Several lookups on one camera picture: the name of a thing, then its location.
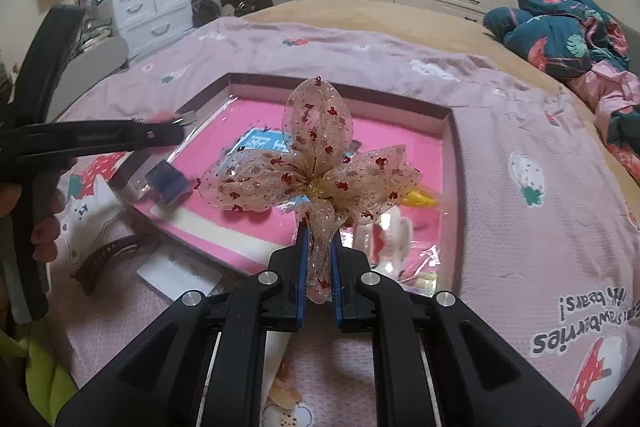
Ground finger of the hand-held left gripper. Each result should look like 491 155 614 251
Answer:
65 117 186 158

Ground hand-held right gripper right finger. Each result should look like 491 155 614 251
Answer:
330 242 583 427

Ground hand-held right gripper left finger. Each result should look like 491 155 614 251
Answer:
55 222 313 427

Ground white claw hair clip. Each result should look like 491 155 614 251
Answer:
370 213 417 279

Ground bag of yellow hair ties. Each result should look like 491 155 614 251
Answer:
400 189 441 210

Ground dark shallow box tray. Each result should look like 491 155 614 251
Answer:
107 71 463 303

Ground beige mesh bow hair accessory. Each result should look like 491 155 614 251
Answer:
196 77 423 305

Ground person's left hand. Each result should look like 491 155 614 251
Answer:
0 182 67 264

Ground grey chair back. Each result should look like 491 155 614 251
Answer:
50 38 130 122

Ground dark brown hair clip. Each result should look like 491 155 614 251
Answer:
70 232 156 295

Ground white drawer cabinet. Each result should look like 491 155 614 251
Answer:
109 0 195 60

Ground white card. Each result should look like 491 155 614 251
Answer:
136 251 223 303

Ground dark bag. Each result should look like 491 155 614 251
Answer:
191 0 223 28

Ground pink printed blanket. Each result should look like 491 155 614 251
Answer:
47 14 640 427

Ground teal floral duvet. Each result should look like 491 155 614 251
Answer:
482 0 640 188

